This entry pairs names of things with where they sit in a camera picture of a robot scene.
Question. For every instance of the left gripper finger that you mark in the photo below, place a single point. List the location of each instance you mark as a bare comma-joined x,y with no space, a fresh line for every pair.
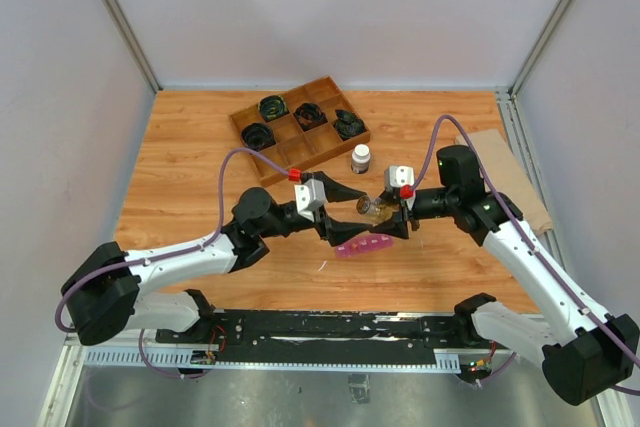
338,233
336,192

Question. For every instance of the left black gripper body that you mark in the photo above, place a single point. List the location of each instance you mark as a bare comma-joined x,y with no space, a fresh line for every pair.
320,221

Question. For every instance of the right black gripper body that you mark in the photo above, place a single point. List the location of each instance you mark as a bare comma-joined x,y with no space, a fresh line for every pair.
403,206

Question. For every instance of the clear capsule bottle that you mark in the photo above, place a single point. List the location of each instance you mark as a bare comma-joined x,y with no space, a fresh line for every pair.
375,209

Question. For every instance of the pink weekly pill organizer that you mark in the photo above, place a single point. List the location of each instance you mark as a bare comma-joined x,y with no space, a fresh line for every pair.
362,245

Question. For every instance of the white cap pill bottle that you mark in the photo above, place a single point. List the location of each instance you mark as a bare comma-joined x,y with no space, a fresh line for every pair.
360,159

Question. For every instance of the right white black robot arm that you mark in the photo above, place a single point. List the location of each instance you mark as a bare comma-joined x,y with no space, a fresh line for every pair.
581,348

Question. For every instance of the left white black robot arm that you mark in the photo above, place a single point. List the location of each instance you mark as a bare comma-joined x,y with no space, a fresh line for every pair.
116,290

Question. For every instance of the green blue coiled belt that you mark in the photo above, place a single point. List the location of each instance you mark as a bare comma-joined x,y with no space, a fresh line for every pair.
348,125

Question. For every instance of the wooden compartment tray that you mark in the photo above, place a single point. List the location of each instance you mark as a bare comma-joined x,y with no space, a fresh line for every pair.
295,148

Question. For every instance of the black red coiled belt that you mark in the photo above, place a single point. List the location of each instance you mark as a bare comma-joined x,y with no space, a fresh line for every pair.
309,116

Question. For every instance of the green yellow coiled belt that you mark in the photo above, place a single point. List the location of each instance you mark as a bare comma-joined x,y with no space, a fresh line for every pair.
272,107

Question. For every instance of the light wooden board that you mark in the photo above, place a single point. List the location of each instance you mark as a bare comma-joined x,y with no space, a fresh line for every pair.
509,177

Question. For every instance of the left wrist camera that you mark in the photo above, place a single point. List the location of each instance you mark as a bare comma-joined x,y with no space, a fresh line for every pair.
310,194

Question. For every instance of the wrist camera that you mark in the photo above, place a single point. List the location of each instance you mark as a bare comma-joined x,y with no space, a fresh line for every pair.
310,194
397,177

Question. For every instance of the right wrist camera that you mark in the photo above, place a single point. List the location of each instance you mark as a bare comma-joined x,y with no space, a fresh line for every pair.
397,177

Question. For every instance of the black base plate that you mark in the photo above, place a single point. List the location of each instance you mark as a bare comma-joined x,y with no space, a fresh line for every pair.
324,330

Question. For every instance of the grey slotted cable duct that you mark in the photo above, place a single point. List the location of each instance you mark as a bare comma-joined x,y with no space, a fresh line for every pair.
344,358

